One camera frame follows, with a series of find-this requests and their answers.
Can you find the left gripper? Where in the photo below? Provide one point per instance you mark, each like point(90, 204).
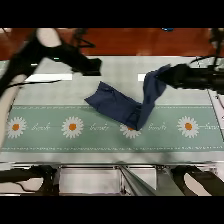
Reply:
point(88, 66)

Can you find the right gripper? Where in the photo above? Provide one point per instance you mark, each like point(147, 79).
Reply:
point(176, 76)

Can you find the blue shirt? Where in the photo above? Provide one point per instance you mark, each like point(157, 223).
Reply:
point(116, 105)

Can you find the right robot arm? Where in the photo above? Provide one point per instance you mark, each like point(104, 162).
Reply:
point(210, 80)

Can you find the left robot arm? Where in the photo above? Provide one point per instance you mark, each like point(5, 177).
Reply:
point(50, 50)

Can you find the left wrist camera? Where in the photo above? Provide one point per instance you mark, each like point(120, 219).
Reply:
point(81, 35)

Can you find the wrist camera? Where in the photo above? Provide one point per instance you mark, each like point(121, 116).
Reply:
point(216, 38)
point(81, 35)

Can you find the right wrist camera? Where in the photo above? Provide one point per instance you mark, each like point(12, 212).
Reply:
point(216, 38)

